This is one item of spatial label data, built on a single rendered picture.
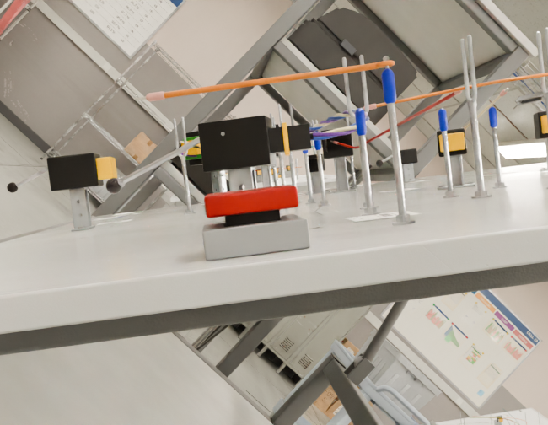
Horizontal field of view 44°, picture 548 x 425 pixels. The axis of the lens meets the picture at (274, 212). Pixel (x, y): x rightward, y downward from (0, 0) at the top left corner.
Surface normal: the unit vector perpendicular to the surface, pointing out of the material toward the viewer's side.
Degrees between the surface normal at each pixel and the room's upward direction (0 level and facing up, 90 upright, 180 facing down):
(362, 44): 90
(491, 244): 90
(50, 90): 90
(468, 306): 90
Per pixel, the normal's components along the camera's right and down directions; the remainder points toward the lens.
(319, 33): 0.11, 0.07
